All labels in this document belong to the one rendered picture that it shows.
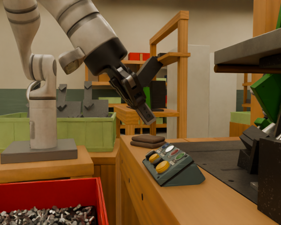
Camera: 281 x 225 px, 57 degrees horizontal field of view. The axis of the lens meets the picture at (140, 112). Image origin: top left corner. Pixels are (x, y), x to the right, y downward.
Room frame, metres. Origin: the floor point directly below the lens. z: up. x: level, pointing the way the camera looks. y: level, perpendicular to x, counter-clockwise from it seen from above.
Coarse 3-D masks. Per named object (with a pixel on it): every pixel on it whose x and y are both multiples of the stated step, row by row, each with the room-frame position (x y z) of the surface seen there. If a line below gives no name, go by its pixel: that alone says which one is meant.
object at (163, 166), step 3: (162, 162) 0.50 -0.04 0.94; (165, 162) 0.49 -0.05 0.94; (168, 162) 0.49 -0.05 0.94; (159, 165) 0.49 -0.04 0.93; (162, 165) 0.48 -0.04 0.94; (165, 165) 0.48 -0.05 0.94; (168, 165) 0.48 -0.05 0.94; (156, 168) 0.49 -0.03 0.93; (159, 168) 0.48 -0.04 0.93; (162, 168) 0.48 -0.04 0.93; (165, 168) 0.48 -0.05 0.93; (159, 171) 0.48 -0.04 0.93; (162, 171) 0.48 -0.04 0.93
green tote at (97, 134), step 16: (112, 112) 1.67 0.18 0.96; (0, 128) 1.24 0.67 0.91; (16, 128) 1.25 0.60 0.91; (64, 128) 1.26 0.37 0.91; (80, 128) 1.27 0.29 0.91; (96, 128) 1.27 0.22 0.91; (112, 128) 1.29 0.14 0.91; (0, 144) 1.24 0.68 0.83; (80, 144) 1.27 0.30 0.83; (96, 144) 1.27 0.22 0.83; (112, 144) 1.28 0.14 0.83
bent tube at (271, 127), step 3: (273, 123) 0.58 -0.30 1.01; (267, 126) 0.59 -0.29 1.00; (270, 126) 0.58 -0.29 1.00; (273, 126) 0.58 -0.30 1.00; (264, 129) 0.58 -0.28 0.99; (267, 129) 0.58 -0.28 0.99; (270, 129) 0.58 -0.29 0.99; (273, 129) 0.57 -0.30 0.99; (264, 132) 0.58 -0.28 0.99; (267, 132) 0.58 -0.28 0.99
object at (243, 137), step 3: (243, 135) 0.60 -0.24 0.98; (240, 138) 0.60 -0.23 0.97; (243, 138) 0.59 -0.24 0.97; (246, 138) 0.58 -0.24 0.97; (243, 141) 0.59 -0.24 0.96; (246, 141) 0.58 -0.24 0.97; (249, 141) 0.57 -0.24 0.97; (252, 141) 0.56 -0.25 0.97; (246, 144) 0.59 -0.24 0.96; (249, 144) 0.56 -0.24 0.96; (246, 147) 0.61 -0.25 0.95; (249, 147) 0.58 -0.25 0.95
